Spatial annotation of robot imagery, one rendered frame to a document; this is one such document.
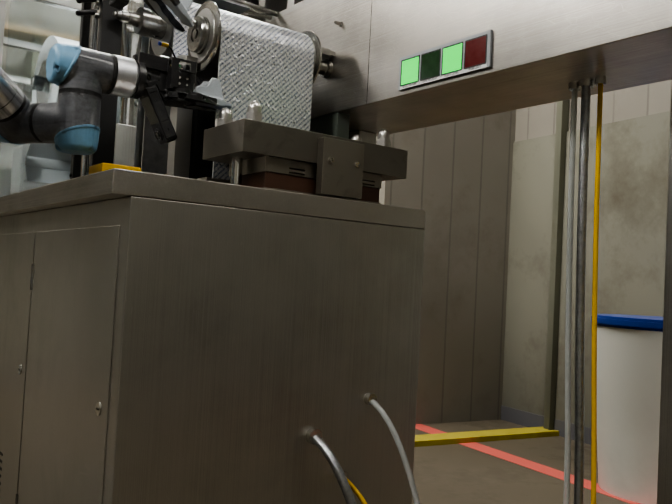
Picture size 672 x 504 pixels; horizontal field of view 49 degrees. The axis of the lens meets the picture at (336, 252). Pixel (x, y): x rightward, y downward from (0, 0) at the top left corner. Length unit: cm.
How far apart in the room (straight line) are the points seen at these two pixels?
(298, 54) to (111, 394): 86
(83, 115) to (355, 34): 67
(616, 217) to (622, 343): 107
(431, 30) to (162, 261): 73
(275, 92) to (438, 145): 252
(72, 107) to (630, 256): 290
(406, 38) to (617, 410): 180
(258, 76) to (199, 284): 57
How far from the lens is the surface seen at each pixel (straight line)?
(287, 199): 132
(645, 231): 374
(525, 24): 139
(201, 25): 162
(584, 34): 131
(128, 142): 227
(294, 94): 167
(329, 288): 137
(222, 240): 125
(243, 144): 135
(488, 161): 430
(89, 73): 143
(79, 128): 141
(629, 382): 292
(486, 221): 426
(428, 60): 153
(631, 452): 297
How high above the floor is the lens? 75
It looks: 2 degrees up
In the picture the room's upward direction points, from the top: 3 degrees clockwise
